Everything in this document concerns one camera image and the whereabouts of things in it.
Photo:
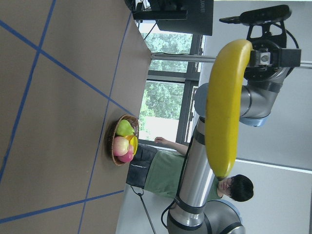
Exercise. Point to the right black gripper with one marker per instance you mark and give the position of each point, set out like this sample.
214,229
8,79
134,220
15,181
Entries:
268,61

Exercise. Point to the yellow banana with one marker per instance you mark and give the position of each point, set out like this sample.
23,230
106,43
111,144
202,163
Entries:
223,106

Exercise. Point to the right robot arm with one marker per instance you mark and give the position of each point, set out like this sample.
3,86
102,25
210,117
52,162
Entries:
244,82

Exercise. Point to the woven fruit basket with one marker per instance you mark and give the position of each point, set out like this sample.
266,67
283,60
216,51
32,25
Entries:
111,134

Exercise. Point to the black monitor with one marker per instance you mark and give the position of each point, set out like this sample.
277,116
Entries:
180,16

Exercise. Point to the seated person green shirt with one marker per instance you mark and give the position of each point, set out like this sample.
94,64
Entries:
158,171

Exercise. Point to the yellow star fruit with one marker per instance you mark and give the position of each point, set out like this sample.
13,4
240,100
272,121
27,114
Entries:
133,140

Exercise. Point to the green pear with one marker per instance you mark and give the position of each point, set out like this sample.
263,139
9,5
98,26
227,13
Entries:
124,128

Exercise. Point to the pink apple upper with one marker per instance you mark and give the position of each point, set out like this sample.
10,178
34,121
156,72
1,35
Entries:
120,146

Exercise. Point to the pink apple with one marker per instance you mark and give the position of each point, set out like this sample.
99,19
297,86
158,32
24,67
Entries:
120,146
128,156

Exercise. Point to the pink apple lower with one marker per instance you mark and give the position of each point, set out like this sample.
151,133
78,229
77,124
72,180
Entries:
128,156

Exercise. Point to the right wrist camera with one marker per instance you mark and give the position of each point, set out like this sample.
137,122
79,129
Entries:
265,18

